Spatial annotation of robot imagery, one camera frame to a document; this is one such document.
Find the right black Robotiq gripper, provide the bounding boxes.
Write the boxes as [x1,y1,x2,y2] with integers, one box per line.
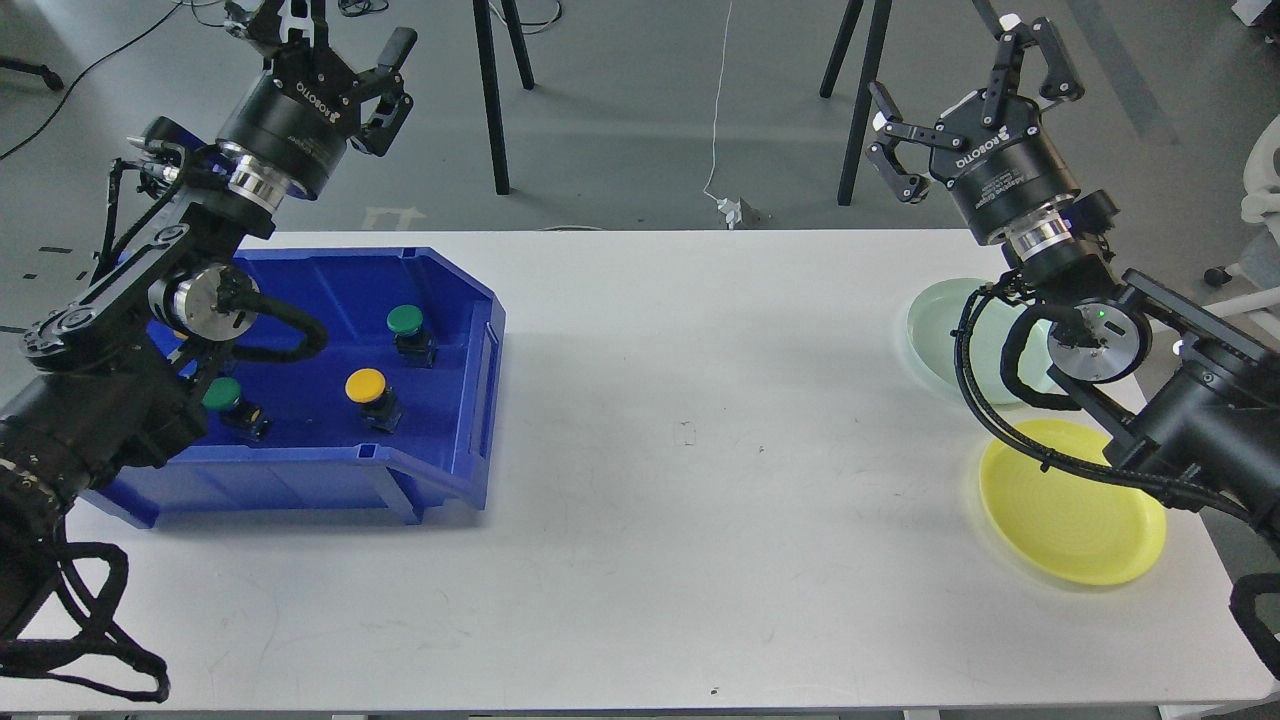
[864,14,1085,246]

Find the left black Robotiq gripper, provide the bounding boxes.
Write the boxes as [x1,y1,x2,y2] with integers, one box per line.
[216,1,419,200]

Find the green push button front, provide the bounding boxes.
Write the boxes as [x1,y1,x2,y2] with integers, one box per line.
[201,375,273,443]

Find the green push button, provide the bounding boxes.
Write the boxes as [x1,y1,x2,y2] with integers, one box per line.
[201,375,273,443]
[385,304,438,368]

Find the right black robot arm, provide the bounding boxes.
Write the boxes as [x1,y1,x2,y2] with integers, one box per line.
[851,1,1279,548]

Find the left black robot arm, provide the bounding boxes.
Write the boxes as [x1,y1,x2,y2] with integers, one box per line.
[1,1,417,702]

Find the pale green plate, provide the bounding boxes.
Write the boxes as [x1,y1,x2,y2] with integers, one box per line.
[905,277,1059,406]

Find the green push button back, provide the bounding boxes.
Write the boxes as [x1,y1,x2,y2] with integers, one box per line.
[385,304,438,368]

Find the yellow plate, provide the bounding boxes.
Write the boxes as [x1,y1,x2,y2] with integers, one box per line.
[975,439,1169,588]

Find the black stand legs left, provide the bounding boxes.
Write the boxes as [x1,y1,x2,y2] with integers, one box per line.
[471,1,535,196]

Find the black stand legs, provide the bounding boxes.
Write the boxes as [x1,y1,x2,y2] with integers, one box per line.
[471,1,535,196]
[819,1,893,208]

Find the black stand legs right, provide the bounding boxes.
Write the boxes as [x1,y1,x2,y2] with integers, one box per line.
[819,1,893,208]

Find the white office chair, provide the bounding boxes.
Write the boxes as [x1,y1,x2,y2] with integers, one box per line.
[1203,117,1279,318]

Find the blue plastic bin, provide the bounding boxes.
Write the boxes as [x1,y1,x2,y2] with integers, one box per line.
[83,249,506,528]

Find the black floor cable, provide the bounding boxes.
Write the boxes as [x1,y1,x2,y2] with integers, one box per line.
[0,0,276,163]

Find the white cable with plug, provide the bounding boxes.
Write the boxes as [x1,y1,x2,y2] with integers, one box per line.
[701,0,749,231]

